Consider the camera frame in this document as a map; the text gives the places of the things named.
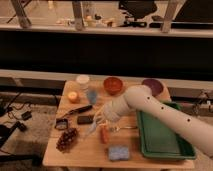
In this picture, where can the purple bowl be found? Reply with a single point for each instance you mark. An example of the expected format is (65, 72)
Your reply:
(154, 85)

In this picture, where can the orange fruit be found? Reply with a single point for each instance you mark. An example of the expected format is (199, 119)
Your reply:
(73, 97)

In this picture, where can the green plastic tray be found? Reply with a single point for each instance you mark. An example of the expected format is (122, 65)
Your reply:
(157, 141)

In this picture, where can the black rectangular block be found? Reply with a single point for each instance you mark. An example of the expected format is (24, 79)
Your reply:
(87, 119)

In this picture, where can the orange carrot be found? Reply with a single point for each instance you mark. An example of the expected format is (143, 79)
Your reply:
(104, 134)

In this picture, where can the metal spoon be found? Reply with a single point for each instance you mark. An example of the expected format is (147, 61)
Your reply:
(117, 128)

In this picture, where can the black handled knife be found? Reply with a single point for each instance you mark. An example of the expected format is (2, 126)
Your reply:
(78, 110)

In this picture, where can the wooden table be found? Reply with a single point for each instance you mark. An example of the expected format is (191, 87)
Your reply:
(90, 152)

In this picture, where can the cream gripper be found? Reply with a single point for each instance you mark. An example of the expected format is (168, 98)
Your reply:
(99, 117)

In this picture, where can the small black framed dish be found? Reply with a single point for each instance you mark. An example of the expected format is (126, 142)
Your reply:
(61, 124)

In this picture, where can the blue plastic cup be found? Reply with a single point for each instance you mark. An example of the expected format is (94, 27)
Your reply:
(92, 96)

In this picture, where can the blue sponge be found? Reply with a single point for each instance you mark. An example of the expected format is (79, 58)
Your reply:
(118, 153)

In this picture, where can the brown grape bunch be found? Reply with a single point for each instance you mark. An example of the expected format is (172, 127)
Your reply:
(67, 140)

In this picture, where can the grey blue towel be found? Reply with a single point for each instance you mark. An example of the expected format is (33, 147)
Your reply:
(91, 129)

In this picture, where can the red bowl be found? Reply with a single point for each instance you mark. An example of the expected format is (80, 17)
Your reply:
(113, 85)

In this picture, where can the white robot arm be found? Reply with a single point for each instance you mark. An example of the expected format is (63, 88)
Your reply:
(139, 97)

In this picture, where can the white lidded container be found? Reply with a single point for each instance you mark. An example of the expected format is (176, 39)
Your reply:
(83, 81)

